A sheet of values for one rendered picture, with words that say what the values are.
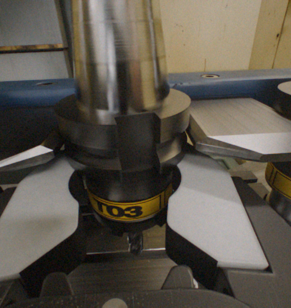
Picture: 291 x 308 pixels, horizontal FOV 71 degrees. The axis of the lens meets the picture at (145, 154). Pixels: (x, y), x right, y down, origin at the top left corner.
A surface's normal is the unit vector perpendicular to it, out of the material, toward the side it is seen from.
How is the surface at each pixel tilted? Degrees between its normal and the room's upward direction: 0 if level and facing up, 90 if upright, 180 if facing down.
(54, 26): 90
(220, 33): 90
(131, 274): 0
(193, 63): 90
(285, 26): 90
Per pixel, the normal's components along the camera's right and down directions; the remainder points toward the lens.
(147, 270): -0.04, -0.87
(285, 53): -1.00, 0.05
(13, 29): 0.04, 0.48
